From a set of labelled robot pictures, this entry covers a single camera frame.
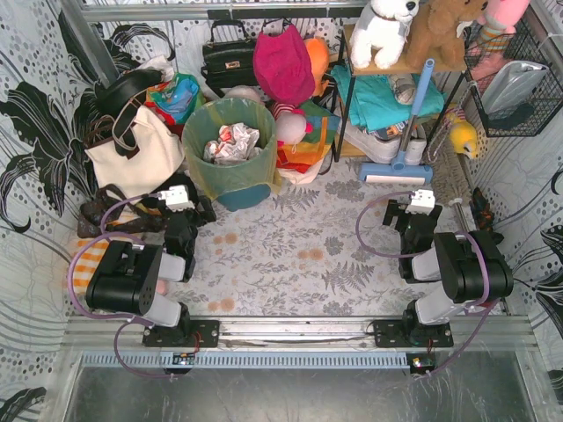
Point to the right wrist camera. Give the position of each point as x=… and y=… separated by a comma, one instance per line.
x=421, y=201

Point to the rainbow striped cloth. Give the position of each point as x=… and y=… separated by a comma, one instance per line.
x=314, y=146

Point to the white pink plush doll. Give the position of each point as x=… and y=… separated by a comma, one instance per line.
x=291, y=124

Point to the teal trash bin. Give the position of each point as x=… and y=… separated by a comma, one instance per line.
x=239, y=189

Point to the orange checkered cloth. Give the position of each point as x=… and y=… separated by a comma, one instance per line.
x=87, y=265

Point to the cream canvas tote bag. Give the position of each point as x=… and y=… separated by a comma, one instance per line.
x=159, y=154

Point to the cream plush bear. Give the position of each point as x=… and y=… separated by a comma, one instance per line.
x=244, y=92

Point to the orange plush toy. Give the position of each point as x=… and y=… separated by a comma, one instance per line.
x=319, y=55

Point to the blue floor sweeper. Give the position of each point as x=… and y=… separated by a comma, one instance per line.
x=398, y=171

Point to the colourful printed bag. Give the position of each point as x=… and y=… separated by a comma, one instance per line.
x=174, y=101

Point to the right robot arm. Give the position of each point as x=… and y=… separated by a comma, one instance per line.
x=469, y=269

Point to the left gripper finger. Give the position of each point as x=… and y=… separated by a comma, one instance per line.
x=205, y=211
x=154, y=206

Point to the yellow trash bag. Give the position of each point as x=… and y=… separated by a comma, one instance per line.
x=206, y=176

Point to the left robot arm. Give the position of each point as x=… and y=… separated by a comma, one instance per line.
x=126, y=278

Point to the white plush dog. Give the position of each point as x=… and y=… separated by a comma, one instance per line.
x=380, y=32

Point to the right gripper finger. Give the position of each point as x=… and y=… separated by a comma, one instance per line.
x=395, y=210
x=435, y=214

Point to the brown leather bag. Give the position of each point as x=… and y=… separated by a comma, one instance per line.
x=109, y=211

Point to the black metal shelf rack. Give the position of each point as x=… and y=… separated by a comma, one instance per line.
x=347, y=110

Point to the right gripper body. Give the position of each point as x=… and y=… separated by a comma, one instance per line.
x=393, y=212

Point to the silver foil pouch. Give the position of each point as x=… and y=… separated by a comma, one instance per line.
x=512, y=84

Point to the magenta fabric bag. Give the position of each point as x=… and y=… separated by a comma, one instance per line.
x=282, y=66

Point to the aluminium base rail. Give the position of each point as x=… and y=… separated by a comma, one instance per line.
x=306, y=333

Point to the brown teddy bear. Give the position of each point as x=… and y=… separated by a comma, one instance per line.
x=434, y=28

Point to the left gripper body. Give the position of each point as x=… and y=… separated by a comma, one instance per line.
x=201, y=210

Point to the pink plush toy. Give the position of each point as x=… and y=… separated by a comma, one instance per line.
x=498, y=23

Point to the black wire basket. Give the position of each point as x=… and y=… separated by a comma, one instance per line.
x=529, y=118

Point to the teal folded cloth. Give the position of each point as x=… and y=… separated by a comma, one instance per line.
x=373, y=105

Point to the black leather handbag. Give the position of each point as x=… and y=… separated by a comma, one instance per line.
x=228, y=64

